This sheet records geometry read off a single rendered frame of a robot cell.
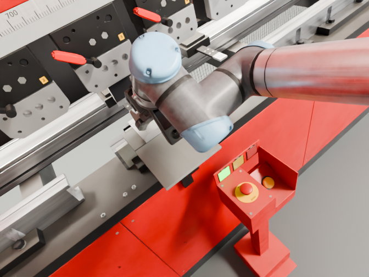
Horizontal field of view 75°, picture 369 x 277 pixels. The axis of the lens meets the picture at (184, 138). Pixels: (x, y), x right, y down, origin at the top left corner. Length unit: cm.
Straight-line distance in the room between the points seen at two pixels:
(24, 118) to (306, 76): 56
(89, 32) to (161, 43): 28
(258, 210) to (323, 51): 53
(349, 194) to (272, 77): 144
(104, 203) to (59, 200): 13
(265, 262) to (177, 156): 91
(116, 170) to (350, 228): 129
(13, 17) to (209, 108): 41
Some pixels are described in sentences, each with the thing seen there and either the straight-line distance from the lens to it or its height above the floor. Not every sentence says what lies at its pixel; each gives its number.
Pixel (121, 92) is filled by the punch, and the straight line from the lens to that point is 72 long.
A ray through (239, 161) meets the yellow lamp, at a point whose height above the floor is 81.
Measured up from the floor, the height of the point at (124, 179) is 87.
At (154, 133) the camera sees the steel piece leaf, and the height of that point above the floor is 101.
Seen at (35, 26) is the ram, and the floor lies 136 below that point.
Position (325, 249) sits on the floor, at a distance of 159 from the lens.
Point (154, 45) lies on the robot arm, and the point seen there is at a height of 134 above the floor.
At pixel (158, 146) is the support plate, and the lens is 68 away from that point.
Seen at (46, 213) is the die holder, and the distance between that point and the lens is 86.
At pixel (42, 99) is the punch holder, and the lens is 63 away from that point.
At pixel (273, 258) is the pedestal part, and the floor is 12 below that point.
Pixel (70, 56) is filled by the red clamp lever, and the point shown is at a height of 130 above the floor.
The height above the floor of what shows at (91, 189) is 87.
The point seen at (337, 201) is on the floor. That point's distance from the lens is 172.
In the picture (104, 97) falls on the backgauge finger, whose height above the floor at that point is 102.
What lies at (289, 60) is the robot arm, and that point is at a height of 129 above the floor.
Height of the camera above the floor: 149
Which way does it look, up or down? 46 degrees down
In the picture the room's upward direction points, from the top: 21 degrees counter-clockwise
